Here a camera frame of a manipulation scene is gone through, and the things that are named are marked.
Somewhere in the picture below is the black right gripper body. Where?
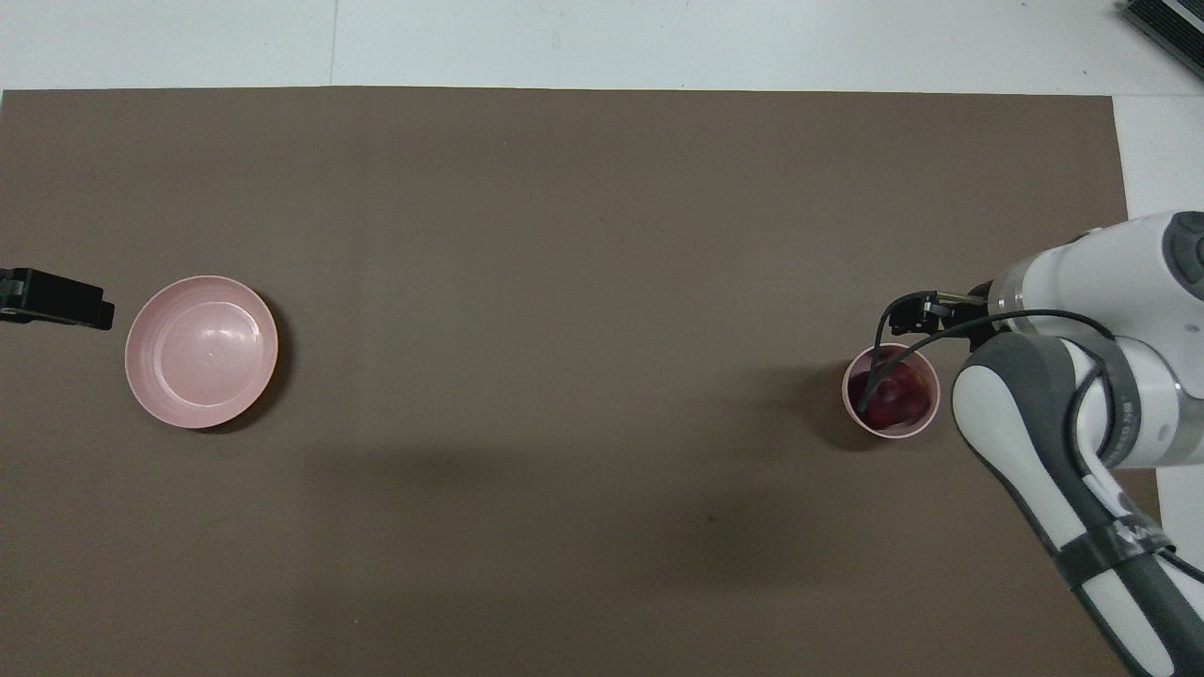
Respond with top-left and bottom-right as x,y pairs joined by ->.
951,279 -> 999,339

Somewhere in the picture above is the dark red apple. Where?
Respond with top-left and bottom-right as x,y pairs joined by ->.
849,362 -> 934,430

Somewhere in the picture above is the pink bowl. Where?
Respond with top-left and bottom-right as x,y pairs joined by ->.
842,342 -> 943,441

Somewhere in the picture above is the pink plate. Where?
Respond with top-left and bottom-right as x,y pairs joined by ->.
124,275 -> 280,431

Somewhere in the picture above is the brown table mat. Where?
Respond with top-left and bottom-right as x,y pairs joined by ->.
0,87 -> 1181,677

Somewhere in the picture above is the dark ribbed device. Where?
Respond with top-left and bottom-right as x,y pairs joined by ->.
1117,0 -> 1204,54

